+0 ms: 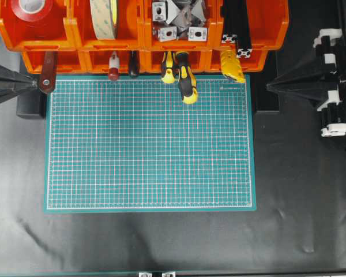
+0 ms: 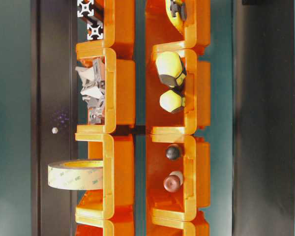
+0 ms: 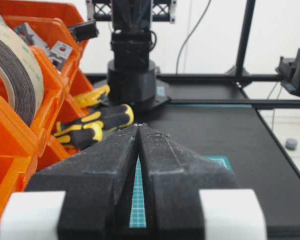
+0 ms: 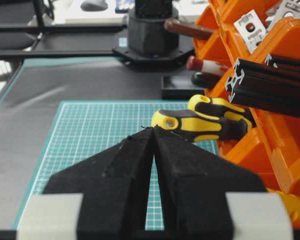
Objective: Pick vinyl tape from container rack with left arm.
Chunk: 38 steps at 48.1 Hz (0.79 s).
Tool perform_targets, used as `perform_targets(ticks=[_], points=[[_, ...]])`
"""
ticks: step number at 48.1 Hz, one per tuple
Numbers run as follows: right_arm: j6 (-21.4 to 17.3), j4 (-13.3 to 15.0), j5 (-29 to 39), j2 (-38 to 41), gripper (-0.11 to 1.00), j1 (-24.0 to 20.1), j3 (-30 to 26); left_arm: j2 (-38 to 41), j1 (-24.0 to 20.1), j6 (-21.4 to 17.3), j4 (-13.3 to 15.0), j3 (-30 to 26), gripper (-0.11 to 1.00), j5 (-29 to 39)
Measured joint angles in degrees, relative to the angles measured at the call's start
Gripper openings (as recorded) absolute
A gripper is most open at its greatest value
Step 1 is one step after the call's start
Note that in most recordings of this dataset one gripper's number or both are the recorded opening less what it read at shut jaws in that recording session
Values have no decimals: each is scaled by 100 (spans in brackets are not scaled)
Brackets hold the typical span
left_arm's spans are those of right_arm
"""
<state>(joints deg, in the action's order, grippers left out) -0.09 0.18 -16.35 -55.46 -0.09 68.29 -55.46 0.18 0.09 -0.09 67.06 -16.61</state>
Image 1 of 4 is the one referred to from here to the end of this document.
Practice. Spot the orange upper bin far left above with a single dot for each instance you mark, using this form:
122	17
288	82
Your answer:
16	39

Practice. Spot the red vinyl tape roll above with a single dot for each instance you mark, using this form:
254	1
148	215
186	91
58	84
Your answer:
34	16

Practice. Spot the brown wooden tool handle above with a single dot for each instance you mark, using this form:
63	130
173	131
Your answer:
47	80

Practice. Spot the orange upper bin brackets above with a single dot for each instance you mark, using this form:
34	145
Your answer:
213	24

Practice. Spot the orange bin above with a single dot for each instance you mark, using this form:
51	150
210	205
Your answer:
67	62
97	61
16	39

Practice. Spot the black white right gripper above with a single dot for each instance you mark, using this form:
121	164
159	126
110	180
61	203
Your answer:
321	82

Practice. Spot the silver corner bracket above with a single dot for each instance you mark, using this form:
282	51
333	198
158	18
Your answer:
159	11
197	34
166	34

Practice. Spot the large yellow black screwdriver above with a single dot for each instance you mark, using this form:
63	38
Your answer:
187	82

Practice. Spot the black aluminium extrusion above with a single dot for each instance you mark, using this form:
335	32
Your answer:
243	41
227	12

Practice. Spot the green cutting mat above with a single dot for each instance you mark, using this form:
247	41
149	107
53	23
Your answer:
134	146

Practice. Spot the small yellow black screwdriver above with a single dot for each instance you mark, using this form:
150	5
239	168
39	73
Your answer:
168	68

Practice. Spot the orange lower bin screwdrivers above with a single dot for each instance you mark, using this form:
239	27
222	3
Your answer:
197	60

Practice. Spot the yellow utility knife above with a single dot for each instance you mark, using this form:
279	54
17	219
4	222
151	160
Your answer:
231	67

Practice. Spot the black aluminium extrusion lower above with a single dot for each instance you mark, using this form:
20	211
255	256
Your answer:
243	41

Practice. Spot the dark brown tool handle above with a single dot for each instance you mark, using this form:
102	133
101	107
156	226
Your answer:
134	65

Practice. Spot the orange lower bin far left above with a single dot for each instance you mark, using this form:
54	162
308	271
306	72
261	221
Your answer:
67	62

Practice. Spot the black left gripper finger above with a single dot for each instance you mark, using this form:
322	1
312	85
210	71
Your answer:
13	84

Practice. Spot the orange upper bin tape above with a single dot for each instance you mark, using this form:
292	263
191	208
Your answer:
130	31

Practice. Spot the silver corner bracket right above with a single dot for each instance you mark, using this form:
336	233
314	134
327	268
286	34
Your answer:
197	34

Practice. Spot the orange upper bin extrusions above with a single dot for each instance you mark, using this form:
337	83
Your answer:
268	23

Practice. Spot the silver corner bracket top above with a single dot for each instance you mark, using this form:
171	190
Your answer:
159	11

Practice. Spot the black aluminium extrusion upper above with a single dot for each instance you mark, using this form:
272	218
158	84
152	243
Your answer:
227	12

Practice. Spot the beige double-sided tape roll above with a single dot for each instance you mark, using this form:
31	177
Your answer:
104	14

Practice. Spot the silver corner bracket left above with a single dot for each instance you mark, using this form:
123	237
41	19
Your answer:
166	34

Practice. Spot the red white tool handle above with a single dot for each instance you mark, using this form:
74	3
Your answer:
113	69

